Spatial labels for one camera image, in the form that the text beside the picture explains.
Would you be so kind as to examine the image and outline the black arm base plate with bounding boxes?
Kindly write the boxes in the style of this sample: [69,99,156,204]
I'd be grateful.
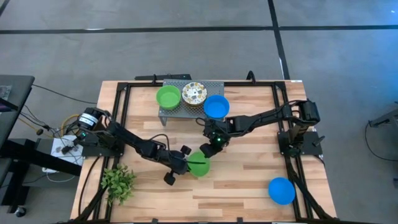
[81,132,127,158]
[277,129,325,157]

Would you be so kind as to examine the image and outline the white power strip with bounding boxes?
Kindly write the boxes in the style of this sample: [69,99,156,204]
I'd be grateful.
[42,133,85,174]

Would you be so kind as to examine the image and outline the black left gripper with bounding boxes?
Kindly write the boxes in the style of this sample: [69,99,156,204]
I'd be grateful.
[152,143,206,187]

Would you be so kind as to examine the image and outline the black side desk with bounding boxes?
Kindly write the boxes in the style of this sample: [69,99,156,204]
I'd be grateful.
[0,74,82,215]

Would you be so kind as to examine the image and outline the large blue plastic bowl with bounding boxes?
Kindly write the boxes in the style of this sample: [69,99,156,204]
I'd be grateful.
[203,94,231,119]

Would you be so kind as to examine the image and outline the small grey metal table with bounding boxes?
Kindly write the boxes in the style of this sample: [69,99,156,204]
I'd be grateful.
[157,78,226,127]

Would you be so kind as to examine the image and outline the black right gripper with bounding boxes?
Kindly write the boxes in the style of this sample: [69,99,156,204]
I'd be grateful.
[199,120,229,159]

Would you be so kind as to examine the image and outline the black floor stand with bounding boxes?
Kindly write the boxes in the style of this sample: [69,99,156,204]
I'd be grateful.
[368,101,398,139]

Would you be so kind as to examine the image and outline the green artificial plant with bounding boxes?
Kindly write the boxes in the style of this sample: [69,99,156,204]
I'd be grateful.
[99,164,137,207]

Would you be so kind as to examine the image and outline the black floor cable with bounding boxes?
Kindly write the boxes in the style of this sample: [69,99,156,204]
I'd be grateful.
[30,83,98,105]

